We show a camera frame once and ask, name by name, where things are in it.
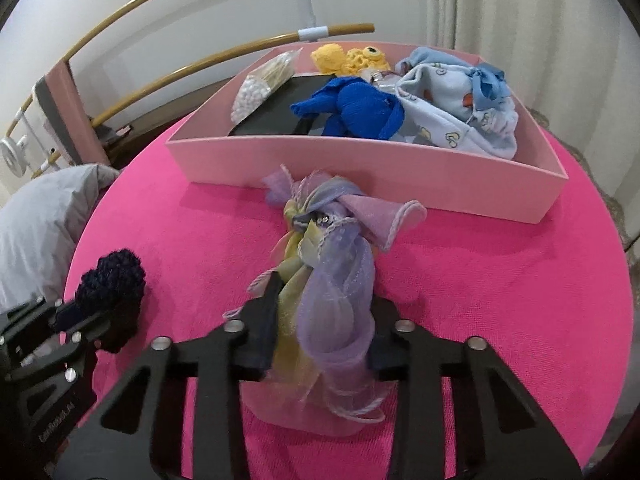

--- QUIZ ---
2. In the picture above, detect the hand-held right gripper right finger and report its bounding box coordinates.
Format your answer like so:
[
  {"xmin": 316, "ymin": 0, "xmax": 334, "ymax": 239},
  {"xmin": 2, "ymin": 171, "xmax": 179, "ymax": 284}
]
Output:
[{"xmin": 367, "ymin": 295, "xmax": 586, "ymax": 480}]

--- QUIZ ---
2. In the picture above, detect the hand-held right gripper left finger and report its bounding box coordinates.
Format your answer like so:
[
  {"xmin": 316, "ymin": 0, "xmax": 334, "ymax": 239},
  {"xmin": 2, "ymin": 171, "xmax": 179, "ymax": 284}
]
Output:
[{"xmin": 57, "ymin": 272, "xmax": 281, "ymax": 480}]

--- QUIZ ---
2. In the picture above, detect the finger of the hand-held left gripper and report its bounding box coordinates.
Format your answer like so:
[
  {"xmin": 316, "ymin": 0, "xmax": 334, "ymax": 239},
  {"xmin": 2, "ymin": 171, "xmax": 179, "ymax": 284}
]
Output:
[
  {"xmin": 0, "ymin": 297, "xmax": 83, "ymax": 346},
  {"xmin": 5, "ymin": 312, "xmax": 118, "ymax": 396}
]

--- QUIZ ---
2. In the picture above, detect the navy crochet hat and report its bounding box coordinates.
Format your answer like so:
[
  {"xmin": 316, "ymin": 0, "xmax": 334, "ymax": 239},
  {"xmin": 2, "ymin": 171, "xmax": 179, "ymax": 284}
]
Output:
[{"xmin": 75, "ymin": 249, "xmax": 147, "ymax": 353}]

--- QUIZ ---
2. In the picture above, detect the pink transparent plastic bag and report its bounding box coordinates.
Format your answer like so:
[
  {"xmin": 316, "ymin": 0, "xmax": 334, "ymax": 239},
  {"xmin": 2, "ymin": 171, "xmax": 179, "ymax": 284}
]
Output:
[{"xmin": 240, "ymin": 380, "xmax": 386, "ymax": 438}]

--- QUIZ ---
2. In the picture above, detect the purple organza scarf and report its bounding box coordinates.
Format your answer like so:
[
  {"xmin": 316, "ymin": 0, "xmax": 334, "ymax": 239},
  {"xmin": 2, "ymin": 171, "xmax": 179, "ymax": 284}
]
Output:
[{"xmin": 223, "ymin": 164, "xmax": 428, "ymax": 421}]

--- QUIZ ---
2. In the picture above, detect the pink cardboard box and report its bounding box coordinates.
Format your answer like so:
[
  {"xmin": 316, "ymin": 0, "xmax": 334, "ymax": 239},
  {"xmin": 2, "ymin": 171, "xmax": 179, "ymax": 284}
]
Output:
[{"xmin": 165, "ymin": 40, "xmax": 571, "ymax": 225}]

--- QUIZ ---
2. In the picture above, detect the printed baby cloth blue ribbon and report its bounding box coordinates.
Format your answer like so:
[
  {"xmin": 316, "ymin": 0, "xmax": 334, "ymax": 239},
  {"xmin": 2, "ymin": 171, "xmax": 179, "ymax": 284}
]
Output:
[{"xmin": 395, "ymin": 62, "xmax": 518, "ymax": 161}]

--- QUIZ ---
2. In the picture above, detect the blue knit cloth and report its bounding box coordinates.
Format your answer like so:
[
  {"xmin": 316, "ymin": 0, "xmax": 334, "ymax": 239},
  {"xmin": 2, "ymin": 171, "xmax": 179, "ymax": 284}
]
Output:
[{"xmin": 291, "ymin": 76, "xmax": 406, "ymax": 141}]

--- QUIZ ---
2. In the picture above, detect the bag of cotton swabs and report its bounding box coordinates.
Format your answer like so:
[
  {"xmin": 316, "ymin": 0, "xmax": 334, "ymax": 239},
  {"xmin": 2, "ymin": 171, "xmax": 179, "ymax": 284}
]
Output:
[{"xmin": 231, "ymin": 49, "xmax": 304, "ymax": 123}]

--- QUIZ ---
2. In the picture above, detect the yellow crochet fish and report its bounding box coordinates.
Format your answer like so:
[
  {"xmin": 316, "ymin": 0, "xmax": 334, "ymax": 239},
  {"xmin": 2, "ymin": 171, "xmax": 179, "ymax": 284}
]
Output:
[{"xmin": 311, "ymin": 44, "xmax": 392, "ymax": 81}]

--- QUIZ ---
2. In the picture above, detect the light blue fleece cloth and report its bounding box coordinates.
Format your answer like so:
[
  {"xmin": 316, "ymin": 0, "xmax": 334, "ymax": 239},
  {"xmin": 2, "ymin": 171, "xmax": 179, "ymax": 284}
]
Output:
[{"xmin": 395, "ymin": 46, "xmax": 481, "ymax": 76}]

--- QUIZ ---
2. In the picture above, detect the grey pillow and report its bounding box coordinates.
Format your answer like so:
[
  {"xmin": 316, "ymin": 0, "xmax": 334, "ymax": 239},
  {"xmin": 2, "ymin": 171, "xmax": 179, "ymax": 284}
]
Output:
[{"xmin": 0, "ymin": 164, "xmax": 121, "ymax": 311}]

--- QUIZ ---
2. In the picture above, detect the white round clamp fixture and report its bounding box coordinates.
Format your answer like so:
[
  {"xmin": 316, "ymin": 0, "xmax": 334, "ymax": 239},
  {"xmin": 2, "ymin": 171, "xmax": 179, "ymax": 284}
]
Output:
[{"xmin": 0, "ymin": 135, "xmax": 28, "ymax": 177}]

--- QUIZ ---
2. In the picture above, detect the pink upholstered board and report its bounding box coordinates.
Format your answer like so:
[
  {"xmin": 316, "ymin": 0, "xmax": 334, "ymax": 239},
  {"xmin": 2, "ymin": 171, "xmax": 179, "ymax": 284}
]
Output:
[{"xmin": 32, "ymin": 57, "xmax": 112, "ymax": 167}]

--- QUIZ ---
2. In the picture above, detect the black fabric pouch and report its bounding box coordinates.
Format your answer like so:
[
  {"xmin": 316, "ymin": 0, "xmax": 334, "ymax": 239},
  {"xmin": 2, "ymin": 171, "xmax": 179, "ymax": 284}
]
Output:
[{"xmin": 230, "ymin": 74, "xmax": 341, "ymax": 137}]

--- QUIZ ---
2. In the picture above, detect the cream curtain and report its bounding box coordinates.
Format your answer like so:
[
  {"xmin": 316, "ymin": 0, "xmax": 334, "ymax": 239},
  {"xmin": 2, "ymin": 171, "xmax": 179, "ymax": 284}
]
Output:
[{"xmin": 425, "ymin": 0, "xmax": 640, "ymax": 251}]

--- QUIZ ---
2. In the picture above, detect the short wooden barre rail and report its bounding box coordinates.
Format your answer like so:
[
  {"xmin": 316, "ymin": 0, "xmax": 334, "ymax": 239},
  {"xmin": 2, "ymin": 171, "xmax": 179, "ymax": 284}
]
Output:
[{"xmin": 92, "ymin": 22, "xmax": 376, "ymax": 128}]

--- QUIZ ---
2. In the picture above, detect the long wooden barre rail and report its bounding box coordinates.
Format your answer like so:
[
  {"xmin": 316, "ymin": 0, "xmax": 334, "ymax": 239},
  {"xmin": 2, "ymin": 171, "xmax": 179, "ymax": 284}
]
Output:
[{"xmin": 65, "ymin": 0, "xmax": 216, "ymax": 61}]

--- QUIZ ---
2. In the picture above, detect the white barre post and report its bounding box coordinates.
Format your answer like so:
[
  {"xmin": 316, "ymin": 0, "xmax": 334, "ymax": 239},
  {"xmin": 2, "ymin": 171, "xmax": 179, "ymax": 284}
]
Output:
[{"xmin": 292, "ymin": 0, "xmax": 332, "ymax": 43}]

